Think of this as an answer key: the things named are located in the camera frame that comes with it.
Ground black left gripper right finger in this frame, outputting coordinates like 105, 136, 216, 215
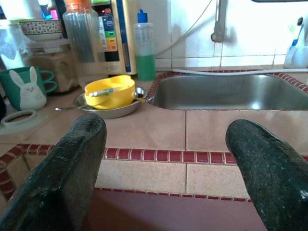
225, 119, 308, 231

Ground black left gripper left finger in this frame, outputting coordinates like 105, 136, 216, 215
0, 113, 107, 231

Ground white and green utensil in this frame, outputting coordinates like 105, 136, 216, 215
88, 87, 121, 97

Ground yellow plastic bowl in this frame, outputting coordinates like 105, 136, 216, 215
84, 75, 136, 110

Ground round stainless steel plate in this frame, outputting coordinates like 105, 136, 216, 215
74, 86, 148, 120

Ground green mug with white bunny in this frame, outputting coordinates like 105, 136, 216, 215
0, 66, 58, 111

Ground stainless steel sink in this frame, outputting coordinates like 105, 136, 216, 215
150, 71, 308, 112

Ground glass jar of brown powder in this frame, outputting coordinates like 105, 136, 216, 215
24, 39, 80, 93

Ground steel spoon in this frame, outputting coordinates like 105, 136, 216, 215
133, 86, 154, 103

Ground clear plastic holder cup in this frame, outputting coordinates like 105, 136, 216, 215
283, 45, 308, 69

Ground clear pitcher with orange lid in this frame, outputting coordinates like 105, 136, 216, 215
62, 0, 109, 89

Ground soap bottle with blue cap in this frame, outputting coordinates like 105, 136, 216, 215
133, 9, 156, 82

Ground translucent white plastic container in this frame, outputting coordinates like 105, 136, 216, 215
0, 24, 27, 70

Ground patterned ceramic bowl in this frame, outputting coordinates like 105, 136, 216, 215
18, 19, 64, 41

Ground cream water ionizer appliance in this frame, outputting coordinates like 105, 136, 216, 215
91, 0, 138, 77

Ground pale green lid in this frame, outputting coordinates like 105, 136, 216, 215
9, 18, 62, 23

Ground pink and blue small items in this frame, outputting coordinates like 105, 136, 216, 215
40, 4, 60, 21

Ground white canister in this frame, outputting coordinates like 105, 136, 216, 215
4, 0, 40, 20

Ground white ring-shaped lid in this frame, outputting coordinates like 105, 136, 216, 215
0, 109, 50, 135

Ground grey wall faucet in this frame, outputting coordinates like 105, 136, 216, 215
211, 0, 228, 43

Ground white faucet hose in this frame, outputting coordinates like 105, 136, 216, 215
155, 0, 215, 55

